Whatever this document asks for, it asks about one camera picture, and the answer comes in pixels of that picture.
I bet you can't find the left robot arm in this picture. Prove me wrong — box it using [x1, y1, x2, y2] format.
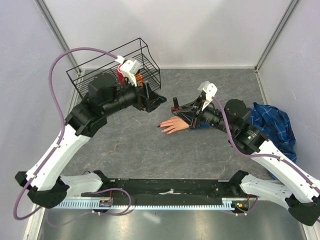
[15, 73, 167, 209]

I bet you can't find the red nail polish bottle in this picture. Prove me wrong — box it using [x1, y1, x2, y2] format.
[171, 106, 182, 113]

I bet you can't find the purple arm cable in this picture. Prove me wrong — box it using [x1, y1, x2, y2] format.
[12, 47, 125, 221]
[211, 96, 320, 193]

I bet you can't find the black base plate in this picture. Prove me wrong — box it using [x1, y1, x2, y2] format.
[81, 178, 247, 205]

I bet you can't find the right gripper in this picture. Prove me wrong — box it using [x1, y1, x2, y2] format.
[173, 94, 235, 135]

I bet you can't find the blue plaid shirt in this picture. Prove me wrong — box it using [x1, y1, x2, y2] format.
[188, 101, 298, 180]

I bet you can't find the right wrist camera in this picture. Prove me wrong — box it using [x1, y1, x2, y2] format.
[197, 81, 218, 111]

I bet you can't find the black wire rack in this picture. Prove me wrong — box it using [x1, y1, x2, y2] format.
[66, 37, 162, 99]

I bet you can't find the mannequin hand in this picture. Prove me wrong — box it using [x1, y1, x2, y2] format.
[157, 116, 190, 135]

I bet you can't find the black nail polish cap brush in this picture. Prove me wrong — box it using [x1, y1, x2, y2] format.
[172, 97, 179, 109]

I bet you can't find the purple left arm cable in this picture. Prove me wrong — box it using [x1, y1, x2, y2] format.
[12, 47, 125, 221]

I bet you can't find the slotted cable duct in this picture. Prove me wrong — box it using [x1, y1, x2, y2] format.
[53, 198, 235, 211]

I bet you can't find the orange cup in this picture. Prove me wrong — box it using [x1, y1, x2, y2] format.
[135, 73, 145, 87]

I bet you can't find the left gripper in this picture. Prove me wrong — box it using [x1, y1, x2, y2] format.
[104, 73, 168, 116]

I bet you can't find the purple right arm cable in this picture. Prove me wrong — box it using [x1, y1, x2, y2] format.
[211, 96, 320, 193]

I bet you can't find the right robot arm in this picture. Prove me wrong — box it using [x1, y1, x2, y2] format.
[171, 93, 320, 226]

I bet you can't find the red cup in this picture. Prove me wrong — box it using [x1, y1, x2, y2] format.
[116, 64, 125, 86]

